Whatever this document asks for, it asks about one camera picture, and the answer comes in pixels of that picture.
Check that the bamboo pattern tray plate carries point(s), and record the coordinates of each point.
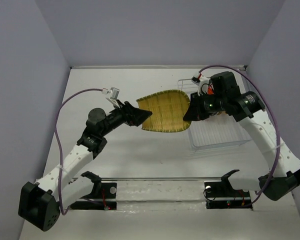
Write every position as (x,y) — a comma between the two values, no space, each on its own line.
(168,108)

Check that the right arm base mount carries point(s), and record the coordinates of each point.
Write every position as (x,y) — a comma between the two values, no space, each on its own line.
(220,196)

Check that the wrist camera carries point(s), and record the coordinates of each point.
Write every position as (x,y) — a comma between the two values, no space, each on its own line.
(204,84)
(112,96)

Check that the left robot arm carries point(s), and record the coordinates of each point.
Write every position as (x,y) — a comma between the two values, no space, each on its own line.
(42,202)

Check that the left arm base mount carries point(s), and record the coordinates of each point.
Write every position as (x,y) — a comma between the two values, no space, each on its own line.
(102,198)

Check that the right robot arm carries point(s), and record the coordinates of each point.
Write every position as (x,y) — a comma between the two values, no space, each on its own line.
(221,93)

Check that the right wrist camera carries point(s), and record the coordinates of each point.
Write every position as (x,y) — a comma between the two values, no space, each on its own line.
(204,84)

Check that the white wire dish rack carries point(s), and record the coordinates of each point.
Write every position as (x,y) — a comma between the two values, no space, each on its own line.
(217,131)

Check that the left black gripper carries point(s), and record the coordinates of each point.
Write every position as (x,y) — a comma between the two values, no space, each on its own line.
(132,116)

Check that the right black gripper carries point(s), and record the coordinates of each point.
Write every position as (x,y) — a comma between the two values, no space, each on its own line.
(195,111)

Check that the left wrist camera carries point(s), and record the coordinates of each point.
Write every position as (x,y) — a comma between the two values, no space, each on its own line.
(112,96)

